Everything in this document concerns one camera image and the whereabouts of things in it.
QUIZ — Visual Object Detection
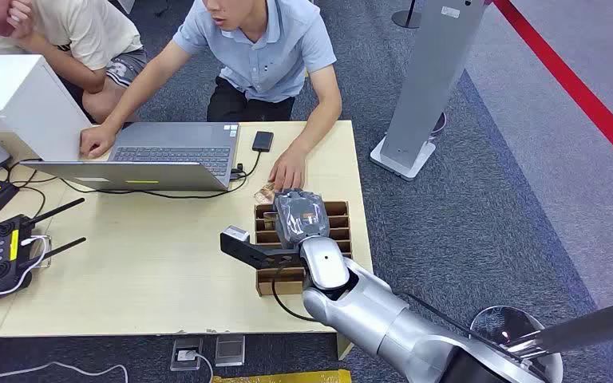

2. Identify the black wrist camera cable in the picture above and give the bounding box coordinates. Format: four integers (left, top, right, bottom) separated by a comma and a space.
270, 264, 318, 323

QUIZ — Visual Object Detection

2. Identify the yellow sheet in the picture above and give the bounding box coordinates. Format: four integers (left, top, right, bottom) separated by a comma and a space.
211, 369, 353, 383

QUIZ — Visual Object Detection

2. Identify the floor socket with white plug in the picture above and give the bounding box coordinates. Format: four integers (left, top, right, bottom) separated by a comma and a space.
169, 338, 204, 372

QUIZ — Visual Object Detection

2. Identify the black stanchion base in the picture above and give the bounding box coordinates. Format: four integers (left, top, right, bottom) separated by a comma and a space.
390, 0, 424, 30

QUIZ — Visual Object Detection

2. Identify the grey kiosk stand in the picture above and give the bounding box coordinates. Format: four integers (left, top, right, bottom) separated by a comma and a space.
370, 0, 490, 182

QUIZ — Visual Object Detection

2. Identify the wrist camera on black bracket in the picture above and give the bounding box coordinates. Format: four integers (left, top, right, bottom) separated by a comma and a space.
219, 225, 303, 270

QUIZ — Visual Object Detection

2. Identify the black drive cable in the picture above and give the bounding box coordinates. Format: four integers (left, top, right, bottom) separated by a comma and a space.
230, 150, 263, 182

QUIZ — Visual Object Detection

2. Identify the grey floor socket plate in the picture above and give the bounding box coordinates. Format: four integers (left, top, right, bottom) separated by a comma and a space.
215, 334, 246, 368

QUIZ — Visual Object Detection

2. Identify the person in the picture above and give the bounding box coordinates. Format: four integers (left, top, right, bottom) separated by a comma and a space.
0, 0, 149, 125
79, 0, 343, 192

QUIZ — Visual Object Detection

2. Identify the black portable drive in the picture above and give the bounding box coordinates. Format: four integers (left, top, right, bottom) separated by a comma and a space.
251, 131, 275, 153

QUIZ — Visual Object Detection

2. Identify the white floor cable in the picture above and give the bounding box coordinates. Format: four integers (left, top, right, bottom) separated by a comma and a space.
0, 361, 129, 383

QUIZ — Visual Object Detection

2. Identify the person's right hand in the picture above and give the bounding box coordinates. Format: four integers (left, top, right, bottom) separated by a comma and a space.
79, 124, 119, 160

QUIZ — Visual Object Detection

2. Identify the white controller cable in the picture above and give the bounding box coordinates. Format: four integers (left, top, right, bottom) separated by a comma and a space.
0, 235, 53, 297

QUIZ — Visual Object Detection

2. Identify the grey laptop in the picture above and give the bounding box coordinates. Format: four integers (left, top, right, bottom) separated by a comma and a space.
21, 122, 241, 192

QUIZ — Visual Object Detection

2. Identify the white box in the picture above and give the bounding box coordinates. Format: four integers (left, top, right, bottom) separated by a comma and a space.
0, 54, 94, 162

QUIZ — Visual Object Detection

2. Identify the person's left hand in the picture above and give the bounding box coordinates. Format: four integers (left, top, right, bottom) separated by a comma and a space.
7, 0, 37, 41
268, 149, 307, 192

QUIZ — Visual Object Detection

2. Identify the red barrier strip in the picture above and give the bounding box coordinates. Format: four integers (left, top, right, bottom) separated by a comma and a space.
491, 0, 613, 184

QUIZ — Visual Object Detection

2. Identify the round dark stand base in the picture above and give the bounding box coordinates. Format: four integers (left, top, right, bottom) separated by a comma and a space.
430, 112, 449, 140

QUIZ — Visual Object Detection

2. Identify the white socket cable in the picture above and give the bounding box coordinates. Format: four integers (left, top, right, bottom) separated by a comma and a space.
194, 353, 216, 383

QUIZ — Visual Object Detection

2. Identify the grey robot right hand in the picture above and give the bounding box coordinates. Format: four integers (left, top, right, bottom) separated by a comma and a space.
273, 188, 331, 250

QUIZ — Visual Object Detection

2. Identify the black laptop cable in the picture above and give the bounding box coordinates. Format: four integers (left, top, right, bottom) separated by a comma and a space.
58, 176, 249, 201

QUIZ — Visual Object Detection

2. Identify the brown slotted card holder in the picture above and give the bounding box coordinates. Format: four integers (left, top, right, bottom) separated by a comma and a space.
254, 200, 353, 297

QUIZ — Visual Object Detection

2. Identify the black remote controller with antennas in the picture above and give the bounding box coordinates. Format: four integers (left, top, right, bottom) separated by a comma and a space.
0, 198, 88, 311

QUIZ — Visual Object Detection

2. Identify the chrome stanchion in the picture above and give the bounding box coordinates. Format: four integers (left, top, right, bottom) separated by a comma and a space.
469, 295, 613, 383

